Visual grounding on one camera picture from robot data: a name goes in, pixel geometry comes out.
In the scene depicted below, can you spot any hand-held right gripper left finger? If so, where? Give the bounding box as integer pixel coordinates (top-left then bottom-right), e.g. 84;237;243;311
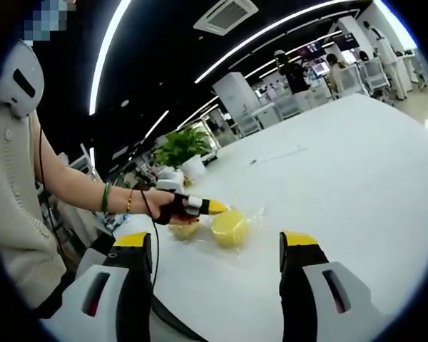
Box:
41;230;155;342

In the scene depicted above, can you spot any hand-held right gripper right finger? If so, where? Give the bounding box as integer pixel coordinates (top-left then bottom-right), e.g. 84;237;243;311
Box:
278;229;390;342

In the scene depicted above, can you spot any yellow round silicone block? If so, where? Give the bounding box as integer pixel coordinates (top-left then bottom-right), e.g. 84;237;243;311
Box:
211;209;250;249

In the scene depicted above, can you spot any yellow rectangular silicone block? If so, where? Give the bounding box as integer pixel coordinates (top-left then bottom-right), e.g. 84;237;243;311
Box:
168;220;201;242

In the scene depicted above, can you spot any person's left hand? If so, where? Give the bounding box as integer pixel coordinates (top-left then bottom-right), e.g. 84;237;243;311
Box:
142;187;202;227

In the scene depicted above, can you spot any green potted plant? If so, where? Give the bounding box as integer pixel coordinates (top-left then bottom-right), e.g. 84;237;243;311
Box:
152;127;215;178

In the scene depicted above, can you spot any yellow round sponge in bag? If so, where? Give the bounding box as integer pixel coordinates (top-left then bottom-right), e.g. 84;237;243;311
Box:
198;203;269;258

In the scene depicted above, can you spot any green bangle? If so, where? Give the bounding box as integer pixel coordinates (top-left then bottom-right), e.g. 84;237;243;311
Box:
101;182;112;215

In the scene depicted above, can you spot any beige knit vest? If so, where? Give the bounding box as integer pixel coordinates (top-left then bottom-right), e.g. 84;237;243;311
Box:
0;103;69;313

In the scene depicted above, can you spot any long ceiling light strip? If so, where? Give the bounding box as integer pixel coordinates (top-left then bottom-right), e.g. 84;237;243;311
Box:
193;0;363;85
88;0;133;116

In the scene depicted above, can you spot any ceiling air conditioner vent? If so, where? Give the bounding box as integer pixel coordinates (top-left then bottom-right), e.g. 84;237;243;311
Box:
193;0;262;36

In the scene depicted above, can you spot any white chest device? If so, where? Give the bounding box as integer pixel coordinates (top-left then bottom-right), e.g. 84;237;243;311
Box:
0;39;46;119

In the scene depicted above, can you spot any white office chair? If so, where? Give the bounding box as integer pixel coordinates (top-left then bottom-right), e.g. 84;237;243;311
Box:
356;56;392;97

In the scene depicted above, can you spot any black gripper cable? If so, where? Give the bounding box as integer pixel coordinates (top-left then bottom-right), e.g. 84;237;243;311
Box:
138;188;160;289

